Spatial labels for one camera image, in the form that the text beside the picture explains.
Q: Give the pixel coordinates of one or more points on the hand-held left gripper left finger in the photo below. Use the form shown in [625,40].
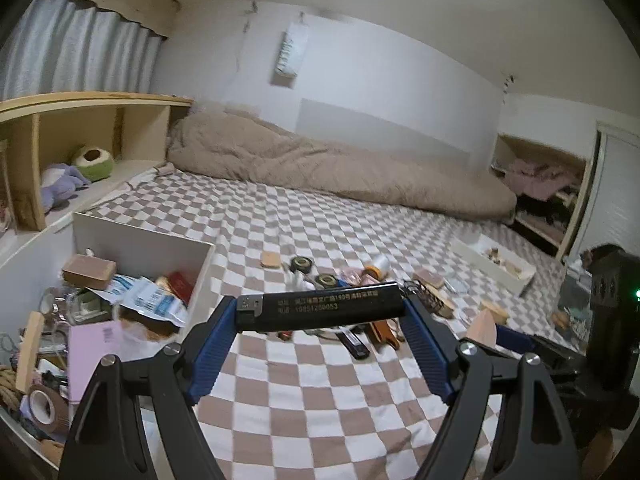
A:
[210,355]

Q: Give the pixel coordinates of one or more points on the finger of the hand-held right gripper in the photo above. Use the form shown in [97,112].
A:
[515,340]
[555,352]

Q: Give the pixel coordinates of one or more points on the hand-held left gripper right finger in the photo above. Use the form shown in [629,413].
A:
[430,355]

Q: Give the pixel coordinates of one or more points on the white storage box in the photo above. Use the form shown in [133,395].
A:
[145,240]

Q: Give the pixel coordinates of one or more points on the brown cardboard box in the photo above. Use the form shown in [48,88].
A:
[87,270]

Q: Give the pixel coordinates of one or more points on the wooden block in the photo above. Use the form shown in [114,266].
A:
[497,312]

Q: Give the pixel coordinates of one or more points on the wooden wedge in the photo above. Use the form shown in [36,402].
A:
[482,332]

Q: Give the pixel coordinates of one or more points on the orange plastic tool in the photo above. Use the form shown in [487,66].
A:
[382,332]

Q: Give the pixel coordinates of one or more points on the black bristle brush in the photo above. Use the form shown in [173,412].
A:
[430,297]

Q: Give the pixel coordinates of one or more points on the red box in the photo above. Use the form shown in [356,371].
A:
[180,285]

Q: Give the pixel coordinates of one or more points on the blue white foil packet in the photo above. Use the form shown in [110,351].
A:
[150,302]

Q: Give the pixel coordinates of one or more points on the white hoop with cork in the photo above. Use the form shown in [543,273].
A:
[135,317]

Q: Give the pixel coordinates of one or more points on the white tray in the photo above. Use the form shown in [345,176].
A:
[475,255]

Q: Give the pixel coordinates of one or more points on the small white bottle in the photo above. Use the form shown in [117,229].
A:
[378,264]

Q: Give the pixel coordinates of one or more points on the beige sponge block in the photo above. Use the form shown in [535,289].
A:
[270,260]

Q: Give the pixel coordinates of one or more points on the pink notebook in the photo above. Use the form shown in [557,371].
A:
[95,355]

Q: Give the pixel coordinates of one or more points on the checkered bed sheet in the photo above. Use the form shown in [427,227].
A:
[325,410]

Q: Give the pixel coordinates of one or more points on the black yellow tape roll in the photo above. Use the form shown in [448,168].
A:
[320,281]

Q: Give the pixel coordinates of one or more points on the white wardrobe door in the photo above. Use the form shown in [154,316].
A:
[620,185]

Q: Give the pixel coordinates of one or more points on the brown tape roll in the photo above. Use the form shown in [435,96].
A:
[62,410]

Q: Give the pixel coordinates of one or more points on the pink clothes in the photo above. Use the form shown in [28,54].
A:
[540,180]

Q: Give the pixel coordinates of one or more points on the clear tape roll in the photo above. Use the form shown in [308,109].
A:
[45,302]

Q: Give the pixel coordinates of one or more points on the wooden plank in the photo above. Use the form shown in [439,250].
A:
[30,350]

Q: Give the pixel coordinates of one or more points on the beige fluffy blanket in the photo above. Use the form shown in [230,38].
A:
[325,170]

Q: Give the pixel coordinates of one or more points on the green plush toy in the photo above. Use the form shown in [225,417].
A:
[95,165]

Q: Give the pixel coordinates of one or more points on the purple plush toy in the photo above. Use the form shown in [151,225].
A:
[60,180]

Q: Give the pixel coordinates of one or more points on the wooden bed shelf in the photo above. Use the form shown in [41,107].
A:
[145,130]

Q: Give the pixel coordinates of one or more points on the white hanging paper bag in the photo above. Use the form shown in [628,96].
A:
[291,50]

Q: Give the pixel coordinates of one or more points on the grey curtain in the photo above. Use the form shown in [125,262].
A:
[75,45]

